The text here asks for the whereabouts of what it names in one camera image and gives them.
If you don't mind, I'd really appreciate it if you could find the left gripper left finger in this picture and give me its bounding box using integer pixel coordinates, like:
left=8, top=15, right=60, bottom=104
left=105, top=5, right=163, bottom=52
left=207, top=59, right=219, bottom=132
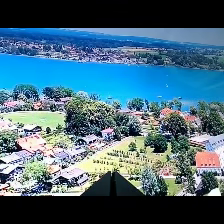
left=80, top=171, right=113, bottom=197

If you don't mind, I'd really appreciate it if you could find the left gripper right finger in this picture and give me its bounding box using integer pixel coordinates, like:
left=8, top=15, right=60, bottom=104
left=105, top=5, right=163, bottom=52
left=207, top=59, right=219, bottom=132
left=112, top=171, right=145, bottom=197

